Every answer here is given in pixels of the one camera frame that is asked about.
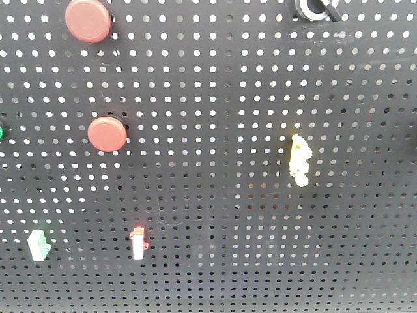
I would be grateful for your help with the black rotary knob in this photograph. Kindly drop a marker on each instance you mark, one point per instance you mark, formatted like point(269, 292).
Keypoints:
point(318, 10)

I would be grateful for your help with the black perforated pegboard panel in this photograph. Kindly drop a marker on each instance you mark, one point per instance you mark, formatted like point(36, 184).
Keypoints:
point(210, 94)

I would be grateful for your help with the lower red mushroom button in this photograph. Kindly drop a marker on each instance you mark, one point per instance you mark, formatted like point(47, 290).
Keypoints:
point(107, 134)

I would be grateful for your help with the red mushroom button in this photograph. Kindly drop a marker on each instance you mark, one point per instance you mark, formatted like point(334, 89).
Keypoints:
point(107, 134)
point(87, 20)

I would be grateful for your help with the upper red mushroom button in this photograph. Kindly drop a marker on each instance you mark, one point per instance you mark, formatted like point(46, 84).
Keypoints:
point(87, 20)

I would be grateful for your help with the green round push button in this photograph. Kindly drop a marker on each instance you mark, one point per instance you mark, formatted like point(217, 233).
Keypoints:
point(3, 130)

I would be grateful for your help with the yellow toggle switch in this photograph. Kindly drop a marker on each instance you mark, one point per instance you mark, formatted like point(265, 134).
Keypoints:
point(298, 163)

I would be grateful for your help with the red white toggle switch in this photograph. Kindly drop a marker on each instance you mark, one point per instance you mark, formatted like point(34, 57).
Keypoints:
point(139, 245)

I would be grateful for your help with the green white toggle switch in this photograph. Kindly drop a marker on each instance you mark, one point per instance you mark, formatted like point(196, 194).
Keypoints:
point(38, 246)

